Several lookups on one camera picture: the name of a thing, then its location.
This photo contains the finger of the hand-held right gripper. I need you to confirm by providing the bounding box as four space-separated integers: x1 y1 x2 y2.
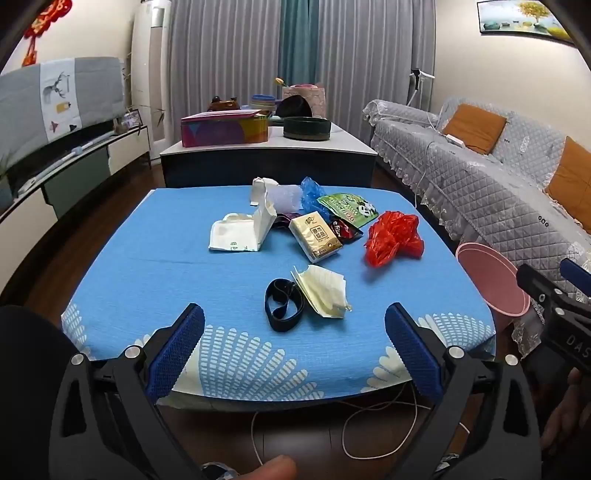
516 262 572 320
560 257 591 296

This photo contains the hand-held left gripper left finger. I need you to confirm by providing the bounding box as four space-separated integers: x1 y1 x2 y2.
48 303 206 480

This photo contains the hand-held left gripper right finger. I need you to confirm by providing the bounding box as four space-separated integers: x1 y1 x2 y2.
385 302 542 480

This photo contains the pink plastic bin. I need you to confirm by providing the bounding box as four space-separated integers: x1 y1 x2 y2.
455 242 532 320

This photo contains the red plastic bag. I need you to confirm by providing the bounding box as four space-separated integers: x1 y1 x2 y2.
364 211 424 268

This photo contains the black red snack wrapper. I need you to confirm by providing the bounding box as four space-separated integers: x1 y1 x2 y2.
329 218 365 243

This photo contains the yellow tissue pack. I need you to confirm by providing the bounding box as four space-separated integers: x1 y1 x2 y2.
289 211 344 264

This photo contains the white paper box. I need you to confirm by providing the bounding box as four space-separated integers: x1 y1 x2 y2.
252 203 278 252

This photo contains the paper carton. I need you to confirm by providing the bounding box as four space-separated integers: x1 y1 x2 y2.
250 177 279 207

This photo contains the blue plastic bag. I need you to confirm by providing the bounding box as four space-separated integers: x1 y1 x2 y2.
300 176 331 219

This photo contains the white tissue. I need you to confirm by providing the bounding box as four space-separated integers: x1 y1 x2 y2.
271 184 304 214

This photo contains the person's right hand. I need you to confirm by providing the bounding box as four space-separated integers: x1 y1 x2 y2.
539 368 591 459

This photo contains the person's left hand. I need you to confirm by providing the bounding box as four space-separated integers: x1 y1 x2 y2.
238 455 297 480

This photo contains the blue patterned tablecloth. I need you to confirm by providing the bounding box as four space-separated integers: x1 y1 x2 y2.
61 185 498 409

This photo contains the orange cushion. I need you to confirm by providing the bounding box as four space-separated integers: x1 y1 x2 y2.
442 103 508 156
543 136 591 219

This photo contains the black elastic band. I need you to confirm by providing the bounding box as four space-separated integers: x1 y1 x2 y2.
264 278 306 332

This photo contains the grey quilted covered sofa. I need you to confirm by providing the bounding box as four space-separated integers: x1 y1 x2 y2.
362 95 591 361

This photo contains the white paper bag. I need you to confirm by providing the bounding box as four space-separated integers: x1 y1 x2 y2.
209 212 258 253

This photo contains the green panda snack packet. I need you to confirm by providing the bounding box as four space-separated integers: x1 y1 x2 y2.
318 192 380 227

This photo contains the television cabinet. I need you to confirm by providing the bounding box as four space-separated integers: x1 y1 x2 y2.
0 124 153 297

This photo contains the white coffee table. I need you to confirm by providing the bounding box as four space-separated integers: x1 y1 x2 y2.
159 121 379 189

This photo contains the white rod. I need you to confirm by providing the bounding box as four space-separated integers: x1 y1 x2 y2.
18 133 116 193

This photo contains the colourful rectangular box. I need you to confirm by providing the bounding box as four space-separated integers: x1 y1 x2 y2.
180 109 270 148

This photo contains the white floor lamp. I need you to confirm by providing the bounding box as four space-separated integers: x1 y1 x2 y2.
406 67 436 112

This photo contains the dark green round bowl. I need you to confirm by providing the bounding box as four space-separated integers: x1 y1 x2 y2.
283 116 332 141

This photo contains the brown teapot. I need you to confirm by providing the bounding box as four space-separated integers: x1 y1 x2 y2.
207 95 241 112

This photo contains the black hat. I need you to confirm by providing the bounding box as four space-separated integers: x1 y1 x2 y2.
276 95 314 119

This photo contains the pink fabric basket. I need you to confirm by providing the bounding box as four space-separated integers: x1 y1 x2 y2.
283 83 327 120

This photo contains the grey television dust cover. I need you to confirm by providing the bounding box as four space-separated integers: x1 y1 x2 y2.
0 56 127 182

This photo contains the white standing air conditioner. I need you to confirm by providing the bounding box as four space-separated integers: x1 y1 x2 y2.
131 0 173 160

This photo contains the grey curtain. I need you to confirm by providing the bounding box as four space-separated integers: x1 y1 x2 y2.
166 0 284 117
314 0 437 126

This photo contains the teal curtain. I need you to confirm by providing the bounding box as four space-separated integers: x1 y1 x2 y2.
278 0 320 89

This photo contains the thin white cable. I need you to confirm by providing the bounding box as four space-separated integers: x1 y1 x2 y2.
250 391 468 468

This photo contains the framed wall painting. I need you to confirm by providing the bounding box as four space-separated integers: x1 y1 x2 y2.
476 0 576 45

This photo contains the red knot wall ornament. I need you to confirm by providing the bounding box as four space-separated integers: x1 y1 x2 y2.
21 0 74 68

